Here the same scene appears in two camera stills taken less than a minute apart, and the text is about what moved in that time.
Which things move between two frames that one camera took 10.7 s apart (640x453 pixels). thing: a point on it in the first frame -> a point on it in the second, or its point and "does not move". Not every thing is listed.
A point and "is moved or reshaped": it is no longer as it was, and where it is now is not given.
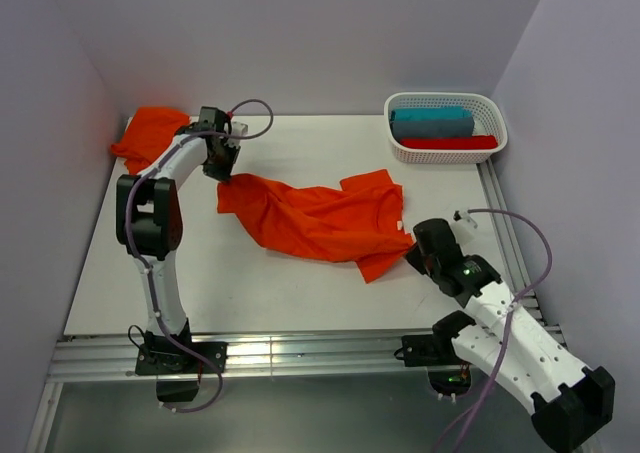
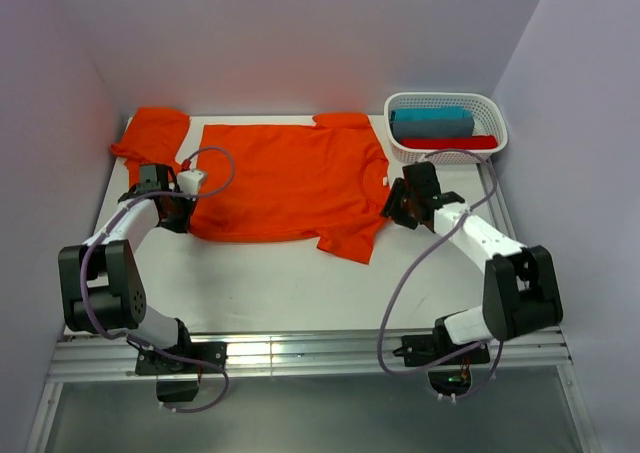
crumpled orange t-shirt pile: [149, 129] does not move
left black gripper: [224, 175] -> [184, 224]
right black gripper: [412, 256] -> [391, 206]
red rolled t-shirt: [450, 143] does not move
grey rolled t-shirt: [450, 128] does not move
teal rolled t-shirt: [430, 113] does not move
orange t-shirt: [362, 223] is moved or reshaped
